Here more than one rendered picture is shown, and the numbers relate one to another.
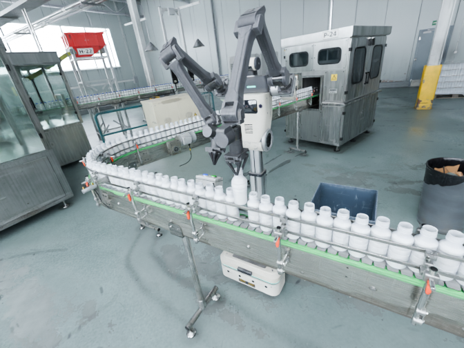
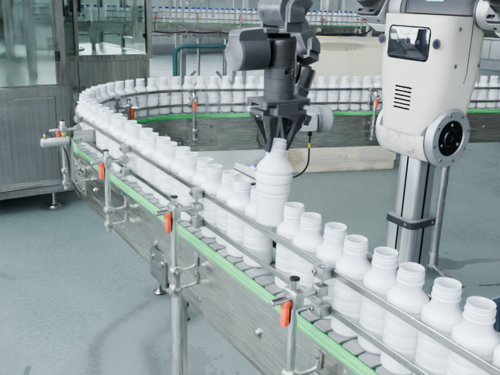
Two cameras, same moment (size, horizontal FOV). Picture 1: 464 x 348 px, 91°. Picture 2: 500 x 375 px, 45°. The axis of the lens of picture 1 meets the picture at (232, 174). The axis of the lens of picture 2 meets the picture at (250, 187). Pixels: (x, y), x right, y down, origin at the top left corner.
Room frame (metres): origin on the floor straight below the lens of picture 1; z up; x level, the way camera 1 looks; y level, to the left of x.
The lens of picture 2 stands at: (-0.13, -0.43, 1.53)
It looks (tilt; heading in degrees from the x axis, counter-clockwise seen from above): 18 degrees down; 24
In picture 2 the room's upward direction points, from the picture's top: 2 degrees clockwise
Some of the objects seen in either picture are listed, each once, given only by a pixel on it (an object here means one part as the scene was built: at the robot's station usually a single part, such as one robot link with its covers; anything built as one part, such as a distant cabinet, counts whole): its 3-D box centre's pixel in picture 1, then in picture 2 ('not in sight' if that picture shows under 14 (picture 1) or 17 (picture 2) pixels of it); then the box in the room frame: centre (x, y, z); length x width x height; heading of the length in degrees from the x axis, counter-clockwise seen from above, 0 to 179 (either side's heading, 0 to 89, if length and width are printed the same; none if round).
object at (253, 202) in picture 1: (254, 208); (292, 245); (0.86, -0.08, 1.08); 0.06 x 0.06 x 0.17
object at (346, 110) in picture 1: (332, 89); not in sight; (4.84, -2.23, 1.00); 1.60 x 1.30 x 2.00; 128
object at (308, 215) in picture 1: (308, 221); (381, 300); (0.72, -0.28, 1.08); 0.06 x 0.06 x 0.17
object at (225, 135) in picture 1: (228, 127); (263, 34); (0.85, -0.01, 1.47); 0.12 x 0.09 x 0.12; 147
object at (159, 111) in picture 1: (175, 123); (334, 102); (5.35, 1.17, 0.59); 1.10 x 0.62 x 1.18; 128
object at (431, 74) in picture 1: (427, 87); not in sight; (6.34, -5.55, 0.55); 0.40 x 0.40 x 1.10; 56
